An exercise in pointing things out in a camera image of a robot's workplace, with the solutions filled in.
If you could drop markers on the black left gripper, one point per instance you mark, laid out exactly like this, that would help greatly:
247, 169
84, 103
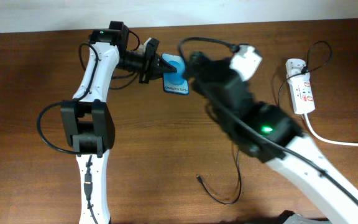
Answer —
150, 58

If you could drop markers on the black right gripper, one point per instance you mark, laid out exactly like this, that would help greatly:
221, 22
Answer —
195, 68

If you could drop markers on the blue smartphone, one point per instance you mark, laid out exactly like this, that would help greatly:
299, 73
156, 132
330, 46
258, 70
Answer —
174, 82

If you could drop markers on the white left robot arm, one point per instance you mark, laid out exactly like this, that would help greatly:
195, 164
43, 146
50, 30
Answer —
87, 122

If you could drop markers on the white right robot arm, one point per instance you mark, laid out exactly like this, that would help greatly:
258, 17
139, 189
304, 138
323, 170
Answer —
265, 132

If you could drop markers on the white power strip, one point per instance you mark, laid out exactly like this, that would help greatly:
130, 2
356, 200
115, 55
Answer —
300, 86

